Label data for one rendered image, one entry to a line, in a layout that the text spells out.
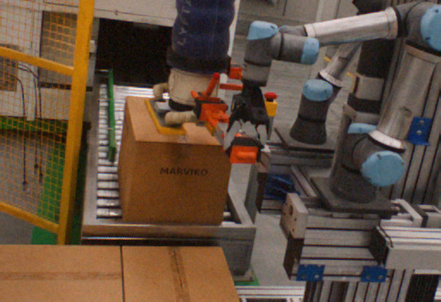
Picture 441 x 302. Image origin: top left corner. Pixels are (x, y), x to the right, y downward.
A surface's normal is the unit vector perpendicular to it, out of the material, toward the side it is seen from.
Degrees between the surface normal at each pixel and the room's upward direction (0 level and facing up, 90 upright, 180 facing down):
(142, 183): 90
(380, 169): 98
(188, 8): 73
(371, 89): 90
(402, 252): 90
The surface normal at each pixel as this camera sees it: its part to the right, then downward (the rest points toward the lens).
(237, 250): 0.26, 0.29
